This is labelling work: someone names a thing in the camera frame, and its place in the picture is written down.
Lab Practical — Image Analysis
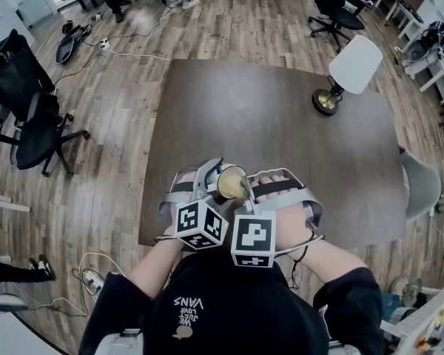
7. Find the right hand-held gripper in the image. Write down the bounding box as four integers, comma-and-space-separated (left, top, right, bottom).
230, 167, 325, 268

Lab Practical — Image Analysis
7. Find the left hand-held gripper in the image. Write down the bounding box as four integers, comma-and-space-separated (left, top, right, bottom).
158, 157, 230, 251

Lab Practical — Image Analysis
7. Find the white mug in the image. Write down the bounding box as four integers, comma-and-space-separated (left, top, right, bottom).
206, 163, 248, 200

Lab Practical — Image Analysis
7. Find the person's right forearm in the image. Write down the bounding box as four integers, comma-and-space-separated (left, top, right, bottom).
273, 203, 367, 284

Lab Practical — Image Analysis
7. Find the person's left forearm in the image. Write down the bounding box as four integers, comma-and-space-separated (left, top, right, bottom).
129, 237, 193, 305

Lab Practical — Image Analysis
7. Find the person's left hand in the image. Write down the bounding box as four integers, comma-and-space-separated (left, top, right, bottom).
175, 172, 200, 202

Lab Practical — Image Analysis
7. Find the person's right hand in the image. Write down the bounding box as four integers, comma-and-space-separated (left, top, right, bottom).
250, 174, 305, 203

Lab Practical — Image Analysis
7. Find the person's black shirt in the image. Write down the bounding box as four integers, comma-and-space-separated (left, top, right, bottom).
79, 268, 384, 355

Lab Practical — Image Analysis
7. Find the table lamp with white shade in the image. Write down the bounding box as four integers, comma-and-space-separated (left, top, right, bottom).
311, 34, 384, 116

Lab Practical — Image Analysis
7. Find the grey shell chair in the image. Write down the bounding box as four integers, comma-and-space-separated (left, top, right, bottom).
399, 146, 442, 222

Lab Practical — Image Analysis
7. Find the teal bag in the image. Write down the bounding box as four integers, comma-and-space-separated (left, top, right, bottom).
380, 292, 400, 317

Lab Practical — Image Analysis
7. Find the black mesh office chair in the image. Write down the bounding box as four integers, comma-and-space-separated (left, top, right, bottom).
0, 29, 91, 178

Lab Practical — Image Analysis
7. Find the black instrument case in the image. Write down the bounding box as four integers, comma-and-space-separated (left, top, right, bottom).
55, 20, 93, 65

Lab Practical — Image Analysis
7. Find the black swivel office chair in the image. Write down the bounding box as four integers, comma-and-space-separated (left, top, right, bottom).
307, 0, 367, 50

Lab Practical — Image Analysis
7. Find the white shelf desk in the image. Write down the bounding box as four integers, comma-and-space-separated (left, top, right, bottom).
388, 286, 444, 355

